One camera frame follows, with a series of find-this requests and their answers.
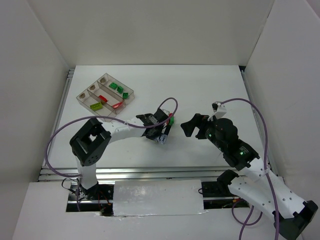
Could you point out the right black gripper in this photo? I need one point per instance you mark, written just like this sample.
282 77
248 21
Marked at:
200 127

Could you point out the green rounded lego brick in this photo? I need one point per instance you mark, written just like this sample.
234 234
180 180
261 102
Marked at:
171 121

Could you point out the red long lego brick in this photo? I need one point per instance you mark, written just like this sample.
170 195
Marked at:
117 105

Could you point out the clear bin near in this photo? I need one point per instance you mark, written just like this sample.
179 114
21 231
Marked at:
87 98

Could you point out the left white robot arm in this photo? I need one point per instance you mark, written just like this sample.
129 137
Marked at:
90 142

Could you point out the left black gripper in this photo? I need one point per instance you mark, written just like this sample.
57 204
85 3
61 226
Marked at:
160 126

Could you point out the lime long lego brick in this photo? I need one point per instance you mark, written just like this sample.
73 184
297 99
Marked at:
97 106

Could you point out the white taped cover plate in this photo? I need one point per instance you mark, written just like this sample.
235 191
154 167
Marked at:
157 198

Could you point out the green lego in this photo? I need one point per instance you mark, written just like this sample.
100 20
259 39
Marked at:
125 95

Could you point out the aluminium front rail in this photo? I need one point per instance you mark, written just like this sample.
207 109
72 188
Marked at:
167 173

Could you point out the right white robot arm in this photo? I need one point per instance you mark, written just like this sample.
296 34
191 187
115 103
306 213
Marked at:
252 182

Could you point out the green square lego brick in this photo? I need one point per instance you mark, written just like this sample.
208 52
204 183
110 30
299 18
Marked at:
113 86

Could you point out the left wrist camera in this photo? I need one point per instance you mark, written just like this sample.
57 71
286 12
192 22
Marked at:
165 112

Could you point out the small green lego brick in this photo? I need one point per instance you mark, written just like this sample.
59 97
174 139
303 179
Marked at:
120 89

